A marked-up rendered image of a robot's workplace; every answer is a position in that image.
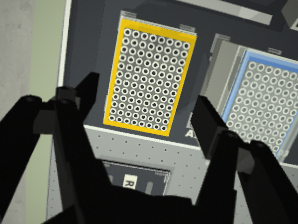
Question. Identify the yellow tip rack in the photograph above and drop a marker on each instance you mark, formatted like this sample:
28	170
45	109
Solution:
149	69

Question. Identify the dark grey rectangular nest plate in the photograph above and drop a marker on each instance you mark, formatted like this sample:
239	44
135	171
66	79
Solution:
149	180

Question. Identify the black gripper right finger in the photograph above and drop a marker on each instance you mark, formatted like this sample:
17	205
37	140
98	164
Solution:
270	196

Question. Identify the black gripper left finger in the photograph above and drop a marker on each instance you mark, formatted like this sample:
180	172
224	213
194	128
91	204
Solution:
83	179

